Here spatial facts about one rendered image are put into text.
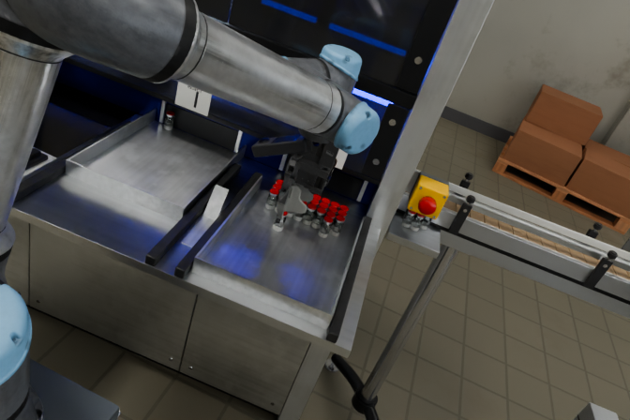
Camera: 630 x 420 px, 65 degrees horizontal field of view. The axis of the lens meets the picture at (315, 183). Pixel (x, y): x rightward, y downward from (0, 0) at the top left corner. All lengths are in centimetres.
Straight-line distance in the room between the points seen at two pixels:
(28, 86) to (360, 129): 41
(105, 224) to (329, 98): 52
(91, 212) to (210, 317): 63
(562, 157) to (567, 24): 127
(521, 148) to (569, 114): 52
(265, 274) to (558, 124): 387
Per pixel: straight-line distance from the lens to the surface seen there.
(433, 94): 105
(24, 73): 61
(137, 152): 121
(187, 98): 120
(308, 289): 94
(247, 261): 96
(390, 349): 163
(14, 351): 65
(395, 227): 122
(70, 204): 104
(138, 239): 96
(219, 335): 157
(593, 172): 434
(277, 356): 154
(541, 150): 429
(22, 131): 64
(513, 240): 133
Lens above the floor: 150
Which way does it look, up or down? 29 degrees down
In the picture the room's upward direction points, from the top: 19 degrees clockwise
